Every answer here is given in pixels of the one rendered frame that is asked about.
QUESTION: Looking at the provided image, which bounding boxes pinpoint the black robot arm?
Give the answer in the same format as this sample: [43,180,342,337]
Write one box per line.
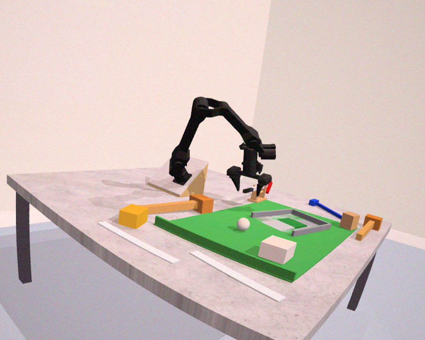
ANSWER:
[169,96,276,185]

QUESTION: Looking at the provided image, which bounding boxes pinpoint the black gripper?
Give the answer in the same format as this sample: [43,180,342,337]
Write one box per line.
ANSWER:
[227,160,272,197]

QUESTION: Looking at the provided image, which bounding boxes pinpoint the green flat mat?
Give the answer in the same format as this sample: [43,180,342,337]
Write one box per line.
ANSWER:
[154,200,356,283]

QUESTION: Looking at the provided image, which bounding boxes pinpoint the white flat strip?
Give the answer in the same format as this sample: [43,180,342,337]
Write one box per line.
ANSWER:
[190,251,286,302]
[98,221,180,264]

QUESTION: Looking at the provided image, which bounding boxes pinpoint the white ball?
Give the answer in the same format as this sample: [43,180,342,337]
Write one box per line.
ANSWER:
[237,218,249,231]

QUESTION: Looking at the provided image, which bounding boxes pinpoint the blue putter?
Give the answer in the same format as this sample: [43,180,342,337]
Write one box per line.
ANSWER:
[308,199,342,219]

